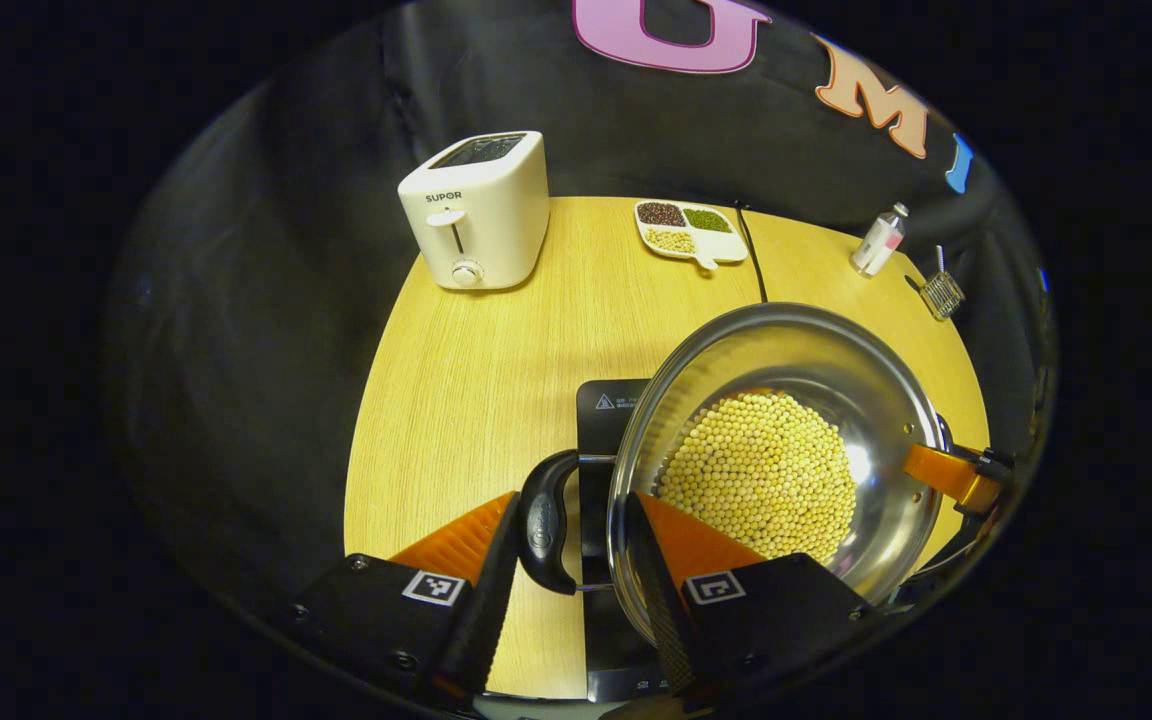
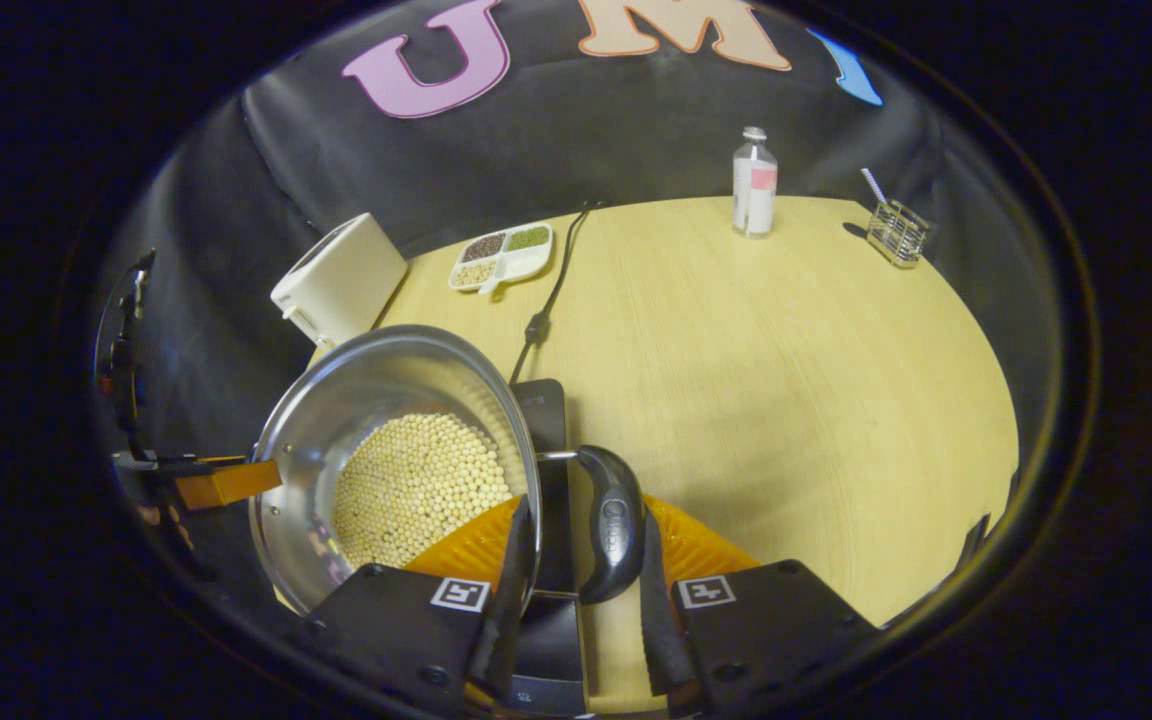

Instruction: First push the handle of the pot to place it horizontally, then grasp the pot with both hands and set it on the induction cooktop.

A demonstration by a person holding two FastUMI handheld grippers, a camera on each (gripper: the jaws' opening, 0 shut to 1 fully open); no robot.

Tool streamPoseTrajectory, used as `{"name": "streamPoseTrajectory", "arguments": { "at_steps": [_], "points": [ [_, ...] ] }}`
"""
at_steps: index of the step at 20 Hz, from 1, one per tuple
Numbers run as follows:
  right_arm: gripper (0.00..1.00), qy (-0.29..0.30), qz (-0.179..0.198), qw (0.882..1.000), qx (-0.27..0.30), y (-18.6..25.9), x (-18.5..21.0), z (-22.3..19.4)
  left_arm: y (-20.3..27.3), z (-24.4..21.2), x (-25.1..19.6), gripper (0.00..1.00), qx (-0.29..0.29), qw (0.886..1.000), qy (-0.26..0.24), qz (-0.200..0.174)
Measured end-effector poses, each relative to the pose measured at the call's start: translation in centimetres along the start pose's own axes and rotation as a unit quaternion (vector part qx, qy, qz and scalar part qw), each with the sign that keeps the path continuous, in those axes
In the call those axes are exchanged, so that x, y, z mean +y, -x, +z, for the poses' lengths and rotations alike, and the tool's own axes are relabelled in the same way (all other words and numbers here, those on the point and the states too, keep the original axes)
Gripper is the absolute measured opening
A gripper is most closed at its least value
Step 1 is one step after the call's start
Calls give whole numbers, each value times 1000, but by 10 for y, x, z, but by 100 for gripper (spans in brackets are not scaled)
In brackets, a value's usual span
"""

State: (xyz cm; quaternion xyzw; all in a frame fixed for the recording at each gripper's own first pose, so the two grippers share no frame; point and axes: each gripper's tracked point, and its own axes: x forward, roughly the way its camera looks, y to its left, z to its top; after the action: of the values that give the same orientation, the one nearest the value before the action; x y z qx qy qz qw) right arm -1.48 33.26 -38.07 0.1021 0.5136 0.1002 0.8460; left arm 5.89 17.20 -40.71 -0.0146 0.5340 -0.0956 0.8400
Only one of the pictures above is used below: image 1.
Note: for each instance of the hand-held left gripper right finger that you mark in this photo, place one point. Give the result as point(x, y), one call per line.
point(651, 590)

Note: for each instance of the white toaster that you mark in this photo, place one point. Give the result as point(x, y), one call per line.
point(491, 215)

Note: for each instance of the pile of yellow soybeans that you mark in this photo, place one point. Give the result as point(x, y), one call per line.
point(756, 475)

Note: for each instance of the white divided dish of beans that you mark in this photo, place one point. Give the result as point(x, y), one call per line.
point(696, 238)

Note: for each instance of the black induction cooktop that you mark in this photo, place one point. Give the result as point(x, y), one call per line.
point(601, 420)

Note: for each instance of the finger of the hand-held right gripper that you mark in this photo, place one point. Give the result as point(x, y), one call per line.
point(946, 475)

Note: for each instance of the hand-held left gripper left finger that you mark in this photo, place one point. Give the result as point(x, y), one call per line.
point(491, 590)

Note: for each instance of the ribbed glass cup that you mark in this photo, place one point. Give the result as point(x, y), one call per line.
point(942, 296)

